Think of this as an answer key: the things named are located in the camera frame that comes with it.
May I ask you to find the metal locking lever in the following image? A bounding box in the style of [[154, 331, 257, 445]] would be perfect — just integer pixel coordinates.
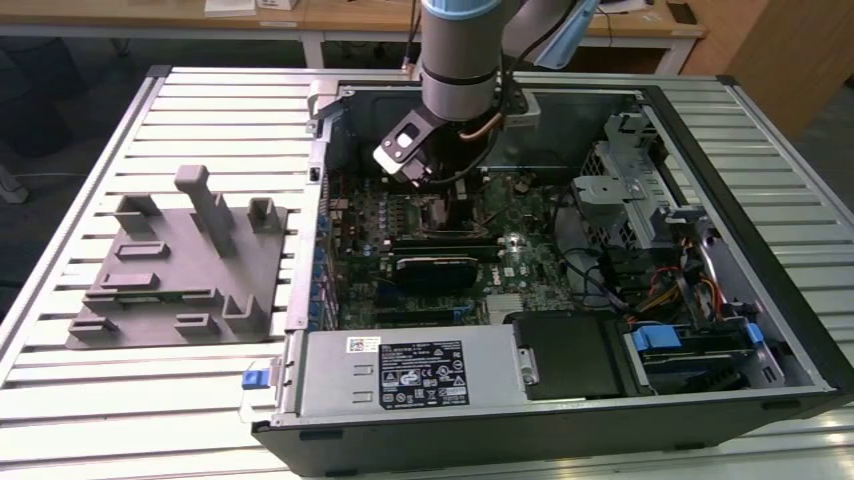
[[484, 200, 520, 225]]

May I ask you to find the CPU socket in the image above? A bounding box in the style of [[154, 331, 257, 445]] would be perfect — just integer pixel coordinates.
[[416, 192, 449, 237]]

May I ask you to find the black RAM stick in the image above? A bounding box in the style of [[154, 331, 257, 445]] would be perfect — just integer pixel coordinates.
[[391, 247, 503, 264], [391, 237, 500, 252]]

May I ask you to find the black graphics card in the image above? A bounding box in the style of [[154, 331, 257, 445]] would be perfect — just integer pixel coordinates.
[[392, 254, 479, 294]]

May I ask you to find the metal drive cage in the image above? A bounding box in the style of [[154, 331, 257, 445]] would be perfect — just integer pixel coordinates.
[[569, 112, 676, 251]]

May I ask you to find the green motherboard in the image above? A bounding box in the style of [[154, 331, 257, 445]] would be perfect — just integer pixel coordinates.
[[319, 169, 581, 331]]

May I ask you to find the silver chipset heatsink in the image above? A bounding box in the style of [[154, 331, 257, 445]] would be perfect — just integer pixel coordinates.
[[485, 294, 525, 326]]

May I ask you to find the black drive bay box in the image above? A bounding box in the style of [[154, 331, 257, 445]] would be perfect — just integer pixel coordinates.
[[503, 309, 652, 401]]

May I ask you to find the grey fan shroud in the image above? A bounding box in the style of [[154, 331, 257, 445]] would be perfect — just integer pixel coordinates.
[[685, 219, 746, 321]]

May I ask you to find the silver power supply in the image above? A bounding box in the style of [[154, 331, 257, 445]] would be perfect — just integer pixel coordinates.
[[292, 327, 529, 419]]

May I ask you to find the grey parts rack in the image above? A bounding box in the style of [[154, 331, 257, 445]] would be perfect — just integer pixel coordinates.
[[65, 163, 292, 351]]

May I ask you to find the hard disk in blue carrier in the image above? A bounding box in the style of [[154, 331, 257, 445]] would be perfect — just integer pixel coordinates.
[[623, 322, 766, 396]]

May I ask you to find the wooden cabinet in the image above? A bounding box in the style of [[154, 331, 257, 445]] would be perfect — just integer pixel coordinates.
[[679, 0, 854, 136]]

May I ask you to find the wooden desk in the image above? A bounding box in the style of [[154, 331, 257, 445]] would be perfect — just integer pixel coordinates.
[[0, 0, 709, 76]]

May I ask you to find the black PC case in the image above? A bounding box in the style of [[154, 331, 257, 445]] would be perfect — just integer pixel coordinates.
[[236, 79, 854, 479]]

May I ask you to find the black office chair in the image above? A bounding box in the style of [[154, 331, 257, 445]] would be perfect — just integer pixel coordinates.
[[0, 34, 85, 159]]

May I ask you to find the white furniture foot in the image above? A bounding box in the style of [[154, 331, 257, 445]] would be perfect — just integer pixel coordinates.
[[0, 164, 29, 204]]

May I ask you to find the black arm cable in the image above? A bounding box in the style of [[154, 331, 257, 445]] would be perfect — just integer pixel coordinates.
[[424, 0, 581, 187]]

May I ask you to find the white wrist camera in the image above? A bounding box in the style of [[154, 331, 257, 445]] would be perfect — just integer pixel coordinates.
[[371, 107, 435, 187]]

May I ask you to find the black wire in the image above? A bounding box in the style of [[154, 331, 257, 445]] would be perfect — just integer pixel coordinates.
[[557, 244, 632, 314]]

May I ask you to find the yellow wire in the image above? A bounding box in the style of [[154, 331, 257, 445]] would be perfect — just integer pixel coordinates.
[[631, 284, 679, 311]]

